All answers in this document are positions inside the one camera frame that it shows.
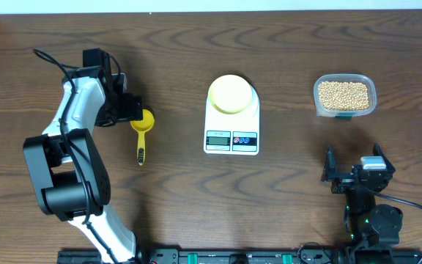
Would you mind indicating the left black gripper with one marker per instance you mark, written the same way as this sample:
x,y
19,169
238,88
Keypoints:
x,y
134,108

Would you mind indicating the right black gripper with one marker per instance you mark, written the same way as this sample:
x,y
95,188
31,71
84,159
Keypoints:
x,y
343,180

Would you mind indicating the yellow plastic measuring scoop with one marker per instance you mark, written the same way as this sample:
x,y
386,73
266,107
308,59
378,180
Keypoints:
x,y
141,127

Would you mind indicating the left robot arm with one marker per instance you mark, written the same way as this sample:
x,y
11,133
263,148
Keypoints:
x,y
68,175

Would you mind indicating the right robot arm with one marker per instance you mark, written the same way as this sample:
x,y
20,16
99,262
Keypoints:
x,y
370,224

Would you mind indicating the pale yellow upturned bowl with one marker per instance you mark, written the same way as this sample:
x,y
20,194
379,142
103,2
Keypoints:
x,y
230,94

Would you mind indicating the white digital kitchen scale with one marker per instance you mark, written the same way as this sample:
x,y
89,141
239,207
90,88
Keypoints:
x,y
232,134

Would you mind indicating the clear plastic container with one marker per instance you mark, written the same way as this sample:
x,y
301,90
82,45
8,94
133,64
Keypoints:
x,y
323,112

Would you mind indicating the soybeans in container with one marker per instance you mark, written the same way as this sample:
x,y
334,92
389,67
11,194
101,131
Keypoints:
x,y
343,96

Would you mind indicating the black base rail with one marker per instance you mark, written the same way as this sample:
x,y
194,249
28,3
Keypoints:
x,y
305,255

